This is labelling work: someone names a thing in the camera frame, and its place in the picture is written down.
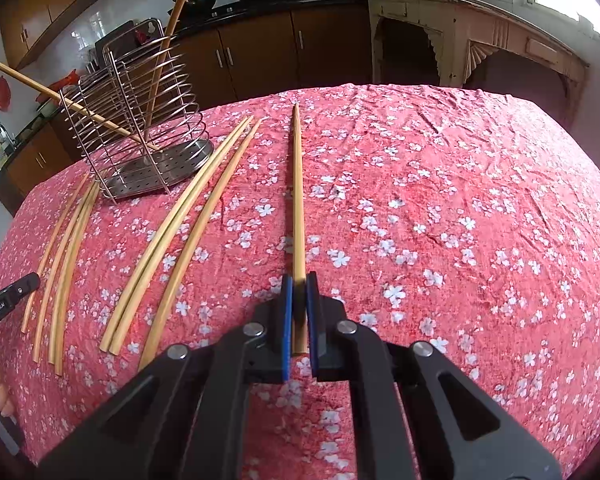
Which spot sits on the red plastic bag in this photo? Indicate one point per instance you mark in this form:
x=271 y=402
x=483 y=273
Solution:
x=67 y=82
x=1 y=92

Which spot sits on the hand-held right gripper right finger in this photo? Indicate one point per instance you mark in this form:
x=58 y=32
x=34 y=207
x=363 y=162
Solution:
x=313 y=330

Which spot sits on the brown kitchen base cabinets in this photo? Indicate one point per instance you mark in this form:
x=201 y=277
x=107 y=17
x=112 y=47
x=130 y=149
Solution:
x=260 y=50

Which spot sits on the grey chopping board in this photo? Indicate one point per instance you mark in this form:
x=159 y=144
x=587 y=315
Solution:
x=125 y=35

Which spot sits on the bamboo chopsticks group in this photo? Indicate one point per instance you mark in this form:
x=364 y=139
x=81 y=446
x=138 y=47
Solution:
x=40 y=310

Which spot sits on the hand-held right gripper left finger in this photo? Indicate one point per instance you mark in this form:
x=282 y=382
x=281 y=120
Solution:
x=286 y=330

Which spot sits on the bamboo chopstick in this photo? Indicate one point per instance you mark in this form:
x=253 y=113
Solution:
x=171 y=20
x=55 y=310
x=30 y=82
x=43 y=260
x=63 y=312
x=120 y=310
x=163 y=310
x=129 y=313
x=297 y=210

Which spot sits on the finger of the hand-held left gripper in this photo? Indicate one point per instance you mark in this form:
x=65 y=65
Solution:
x=10 y=297

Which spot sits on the sink faucet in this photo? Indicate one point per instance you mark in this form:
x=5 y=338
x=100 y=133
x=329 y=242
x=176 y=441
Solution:
x=2 y=132

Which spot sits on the small dark pan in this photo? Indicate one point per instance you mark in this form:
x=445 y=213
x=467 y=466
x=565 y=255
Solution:
x=202 y=4

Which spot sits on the cream wooden side table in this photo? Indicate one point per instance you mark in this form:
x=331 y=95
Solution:
x=480 y=20

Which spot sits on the red floral tablecloth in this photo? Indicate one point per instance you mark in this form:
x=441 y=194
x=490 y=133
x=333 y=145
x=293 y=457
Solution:
x=430 y=210

